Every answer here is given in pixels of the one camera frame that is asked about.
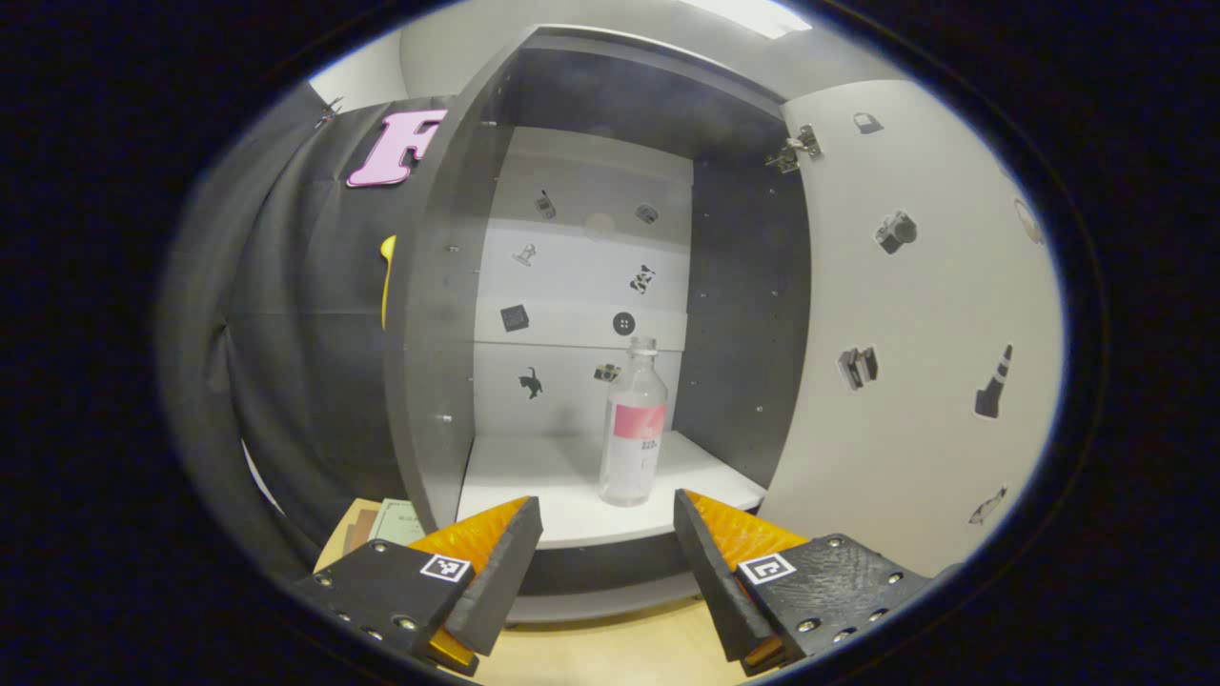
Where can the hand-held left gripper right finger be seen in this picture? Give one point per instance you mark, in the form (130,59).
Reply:
(710,581)

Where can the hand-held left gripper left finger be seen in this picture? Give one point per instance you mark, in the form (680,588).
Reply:
(500,581)

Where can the clear bottle with red label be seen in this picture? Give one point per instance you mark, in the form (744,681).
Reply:
(631,457)

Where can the grey cabinet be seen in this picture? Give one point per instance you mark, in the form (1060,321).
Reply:
(734,333)

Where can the metal door hinge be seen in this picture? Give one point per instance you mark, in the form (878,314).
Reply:
(796,151)

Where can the brown book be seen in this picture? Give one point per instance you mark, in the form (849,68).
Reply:
(360,529)

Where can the black backdrop cloth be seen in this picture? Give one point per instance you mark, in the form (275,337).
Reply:
(286,333)

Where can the metal backdrop clip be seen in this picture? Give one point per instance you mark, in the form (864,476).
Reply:
(330,110)

